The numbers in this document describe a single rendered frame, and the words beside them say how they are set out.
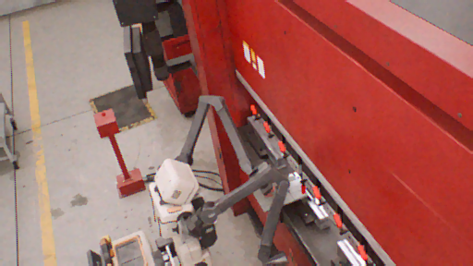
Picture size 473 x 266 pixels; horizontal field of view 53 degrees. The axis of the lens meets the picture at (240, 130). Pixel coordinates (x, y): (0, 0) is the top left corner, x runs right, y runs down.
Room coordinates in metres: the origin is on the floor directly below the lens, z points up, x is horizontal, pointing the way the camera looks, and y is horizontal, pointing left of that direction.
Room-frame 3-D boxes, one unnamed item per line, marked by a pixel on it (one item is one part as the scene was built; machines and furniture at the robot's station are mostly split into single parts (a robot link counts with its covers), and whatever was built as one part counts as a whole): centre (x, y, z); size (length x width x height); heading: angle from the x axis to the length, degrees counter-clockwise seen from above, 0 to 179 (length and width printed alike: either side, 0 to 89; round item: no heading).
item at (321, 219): (1.87, -0.31, 0.92); 0.39 x 0.06 x 0.10; 15
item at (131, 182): (3.26, 1.08, 0.41); 0.25 x 0.20 x 0.83; 105
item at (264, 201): (1.89, -0.15, 1.00); 0.26 x 0.18 x 0.01; 105
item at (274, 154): (2.46, -0.15, 0.92); 0.50 x 0.06 x 0.10; 15
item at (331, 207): (1.56, -0.40, 1.20); 0.15 x 0.09 x 0.17; 15
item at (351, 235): (1.37, -0.45, 1.20); 0.15 x 0.09 x 0.17; 15
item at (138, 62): (2.95, 0.61, 1.42); 0.45 x 0.12 x 0.36; 6
